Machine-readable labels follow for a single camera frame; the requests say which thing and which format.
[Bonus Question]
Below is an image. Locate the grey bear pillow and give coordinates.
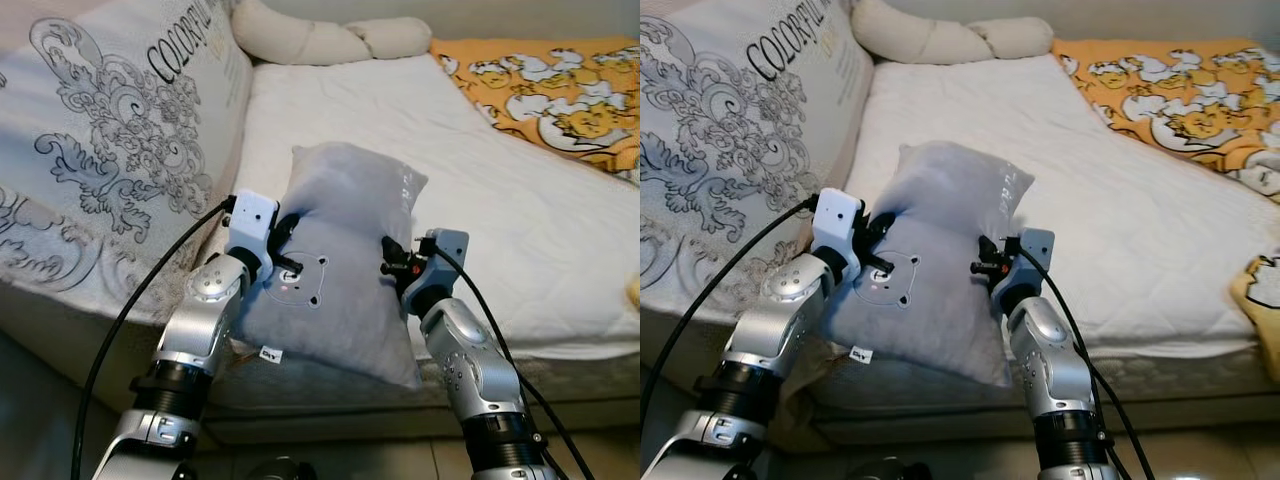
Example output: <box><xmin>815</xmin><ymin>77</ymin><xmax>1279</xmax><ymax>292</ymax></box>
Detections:
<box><xmin>820</xmin><ymin>142</ymin><xmax>1036</xmax><ymax>389</ymax></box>
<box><xmin>232</xmin><ymin>142</ymin><xmax>429</xmax><ymax>391</ymax></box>

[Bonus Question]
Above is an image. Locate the yellow egg cartoon blanket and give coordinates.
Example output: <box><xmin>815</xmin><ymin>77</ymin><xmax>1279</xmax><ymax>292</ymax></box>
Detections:
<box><xmin>1050</xmin><ymin>38</ymin><xmax>1280</xmax><ymax>356</ymax></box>
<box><xmin>430</xmin><ymin>38</ymin><xmax>641</xmax><ymax>306</ymax></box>

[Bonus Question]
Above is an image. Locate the white quilted mattress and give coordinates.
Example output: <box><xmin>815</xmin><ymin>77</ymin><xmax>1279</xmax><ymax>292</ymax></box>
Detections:
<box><xmin>815</xmin><ymin>52</ymin><xmax>1271</xmax><ymax>361</ymax></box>
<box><xmin>205</xmin><ymin>52</ymin><xmax>641</xmax><ymax>361</ymax></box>

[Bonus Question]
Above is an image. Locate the beige bolster cushion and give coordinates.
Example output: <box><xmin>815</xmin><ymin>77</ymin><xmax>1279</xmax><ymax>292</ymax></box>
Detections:
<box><xmin>850</xmin><ymin>0</ymin><xmax>1054</xmax><ymax>66</ymax></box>
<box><xmin>230</xmin><ymin>0</ymin><xmax>433</xmax><ymax>66</ymax></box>

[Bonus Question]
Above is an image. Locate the grey left robot leg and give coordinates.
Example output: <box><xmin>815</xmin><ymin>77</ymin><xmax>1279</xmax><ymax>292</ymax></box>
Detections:
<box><xmin>845</xmin><ymin>456</ymin><xmax>931</xmax><ymax>480</ymax></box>
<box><xmin>245</xmin><ymin>456</ymin><xmax>319</xmax><ymax>480</ymax></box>

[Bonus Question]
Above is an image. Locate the grey quilted bed base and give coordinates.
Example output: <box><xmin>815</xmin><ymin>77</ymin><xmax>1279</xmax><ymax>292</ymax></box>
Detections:
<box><xmin>0</xmin><ymin>290</ymin><xmax>641</xmax><ymax>446</ymax></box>
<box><xmin>640</xmin><ymin>290</ymin><xmax>1280</xmax><ymax>446</ymax></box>

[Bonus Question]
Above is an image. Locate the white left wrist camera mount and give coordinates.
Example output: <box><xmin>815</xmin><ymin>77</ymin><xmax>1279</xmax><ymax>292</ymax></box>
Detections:
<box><xmin>226</xmin><ymin>192</ymin><xmax>279</xmax><ymax>263</ymax></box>
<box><xmin>812</xmin><ymin>188</ymin><xmax>866</xmax><ymax>261</ymax></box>

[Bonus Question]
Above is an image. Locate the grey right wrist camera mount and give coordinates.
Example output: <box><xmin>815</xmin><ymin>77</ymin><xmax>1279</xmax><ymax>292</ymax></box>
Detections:
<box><xmin>405</xmin><ymin>228</ymin><xmax>469</xmax><ymax>301</ymax></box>
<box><xmin>990</xmin><ymin>228</ymin><xmax>1056</xmax><ymax>301</ymax></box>

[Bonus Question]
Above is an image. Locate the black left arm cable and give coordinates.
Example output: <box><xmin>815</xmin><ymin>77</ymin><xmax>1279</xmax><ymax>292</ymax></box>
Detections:
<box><xmin>72</xmin><ymin>196</ymin><xmax>237</xmax><ymax>480</ymax></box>
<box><xmin>640</xmin><ymin>194</ymin><xmax>823</xmax><ymax>416</ymax></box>

